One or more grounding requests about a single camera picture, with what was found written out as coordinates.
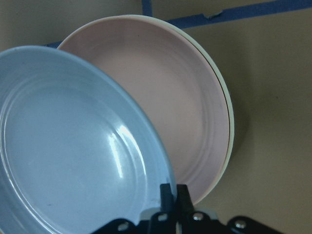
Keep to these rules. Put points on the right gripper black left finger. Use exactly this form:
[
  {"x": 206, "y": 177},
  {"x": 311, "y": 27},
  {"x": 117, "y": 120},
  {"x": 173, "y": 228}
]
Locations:
[{"x": 167, "y": 198}]

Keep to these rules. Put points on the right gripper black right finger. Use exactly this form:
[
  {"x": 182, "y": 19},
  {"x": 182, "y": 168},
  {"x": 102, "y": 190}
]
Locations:
[{"x": 184, "y": 203}]

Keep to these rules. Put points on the blue plate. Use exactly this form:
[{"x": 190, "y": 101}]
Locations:
[{"x": 76, "y": 151}]

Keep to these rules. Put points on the pink plate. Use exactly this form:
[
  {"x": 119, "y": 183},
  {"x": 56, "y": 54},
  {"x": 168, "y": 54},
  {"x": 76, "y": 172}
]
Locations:
[{"x": 104, "y": 43}]

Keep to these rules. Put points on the cream white plate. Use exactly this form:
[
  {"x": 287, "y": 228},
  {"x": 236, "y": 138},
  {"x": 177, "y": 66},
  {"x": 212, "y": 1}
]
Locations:
[{"x": 182, "y": 91}]

